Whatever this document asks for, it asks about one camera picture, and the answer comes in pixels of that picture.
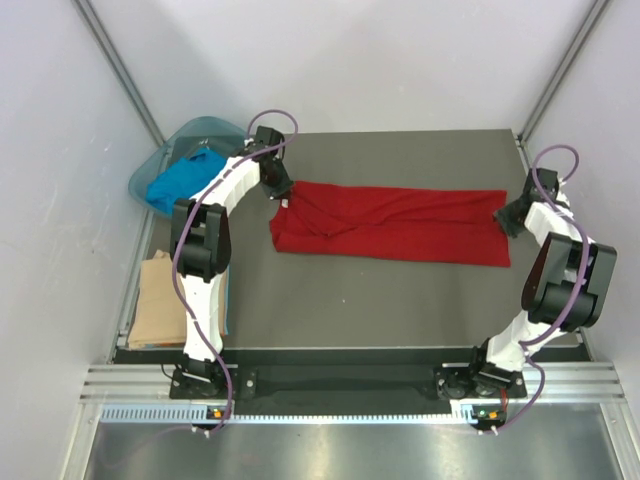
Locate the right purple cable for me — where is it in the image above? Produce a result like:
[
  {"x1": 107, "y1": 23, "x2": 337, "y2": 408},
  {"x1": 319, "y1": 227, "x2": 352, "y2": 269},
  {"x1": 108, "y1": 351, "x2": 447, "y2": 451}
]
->
[{"x1": 492, "y1": 144, "x2": 599, "y2": 434}]

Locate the red t-shirt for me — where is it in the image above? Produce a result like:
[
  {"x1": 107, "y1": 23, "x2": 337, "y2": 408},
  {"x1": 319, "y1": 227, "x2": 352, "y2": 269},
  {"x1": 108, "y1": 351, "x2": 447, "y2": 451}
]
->
[{"x1": 270, "y1": 181, "x2": 511, "y2": 268}]

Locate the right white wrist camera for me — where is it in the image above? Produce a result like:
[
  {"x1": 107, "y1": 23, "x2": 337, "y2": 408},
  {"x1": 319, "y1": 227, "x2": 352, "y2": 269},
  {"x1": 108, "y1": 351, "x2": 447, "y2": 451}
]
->
[{"x1": 554, "y1": 182, "x2": 571, "y2": 212}]

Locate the aluminium frame rail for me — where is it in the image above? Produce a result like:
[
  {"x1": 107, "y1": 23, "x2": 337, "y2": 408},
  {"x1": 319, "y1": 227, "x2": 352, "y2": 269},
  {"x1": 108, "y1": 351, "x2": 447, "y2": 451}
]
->
[{"x1": 80, "y1": 362, "x2": 625, "y2": 404}]

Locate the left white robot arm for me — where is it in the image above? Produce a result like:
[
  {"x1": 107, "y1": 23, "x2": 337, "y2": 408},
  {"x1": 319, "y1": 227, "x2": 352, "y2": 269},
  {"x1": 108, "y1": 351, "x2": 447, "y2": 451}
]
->
[{"x1": 170, "y1": 126, "x2": 293, "y2": 399}]

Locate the slotted cable duct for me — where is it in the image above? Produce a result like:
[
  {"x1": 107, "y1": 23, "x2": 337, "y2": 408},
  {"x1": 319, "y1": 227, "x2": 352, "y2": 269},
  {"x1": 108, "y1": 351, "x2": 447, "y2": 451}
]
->
[{"x1": 100, "y1": 404, "x2": 500, "y2": 426}]

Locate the teal plastic basket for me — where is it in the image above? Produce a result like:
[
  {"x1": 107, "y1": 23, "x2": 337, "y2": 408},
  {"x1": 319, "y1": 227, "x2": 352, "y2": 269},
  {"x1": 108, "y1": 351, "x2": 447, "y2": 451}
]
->
[{"x1": 128, "y1": 116, "x2": 246, "y2": 218}]

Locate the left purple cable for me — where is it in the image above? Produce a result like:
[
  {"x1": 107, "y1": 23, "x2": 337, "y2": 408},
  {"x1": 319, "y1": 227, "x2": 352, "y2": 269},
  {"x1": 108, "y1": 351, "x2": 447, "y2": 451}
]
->
[{"x1": 171, "y1": 108, "x2": 300, "y2": 432}]

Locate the purple cable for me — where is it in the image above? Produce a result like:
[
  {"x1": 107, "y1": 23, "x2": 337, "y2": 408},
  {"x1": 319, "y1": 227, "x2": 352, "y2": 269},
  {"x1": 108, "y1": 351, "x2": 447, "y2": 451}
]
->
[
  {"x1": 171, "y1": 108, "x2": 300, "y2": 432},
  {"x1": 492, "y1": 144, "x2": 599, "y2": 434}
]

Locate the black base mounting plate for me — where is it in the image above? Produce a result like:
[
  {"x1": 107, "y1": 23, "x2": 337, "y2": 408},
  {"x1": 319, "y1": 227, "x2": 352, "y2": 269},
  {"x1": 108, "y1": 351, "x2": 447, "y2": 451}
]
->
[{"x1": 169, "y1": 348, "x2": 527, "y2": 415}]

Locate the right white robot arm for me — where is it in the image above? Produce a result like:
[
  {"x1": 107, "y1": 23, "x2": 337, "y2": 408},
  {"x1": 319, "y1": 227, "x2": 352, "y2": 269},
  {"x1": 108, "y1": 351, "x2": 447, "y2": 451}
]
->
[{"x1": 466, "y1": 168, "x2": 617, "y2": 396}]

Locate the folded tan t-shirt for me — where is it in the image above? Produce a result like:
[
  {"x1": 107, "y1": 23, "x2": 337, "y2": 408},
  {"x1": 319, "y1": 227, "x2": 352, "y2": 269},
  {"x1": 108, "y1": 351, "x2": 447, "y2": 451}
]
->
[{"x1": 128, "y1": 250, "x2": 223, "y2": 351}]

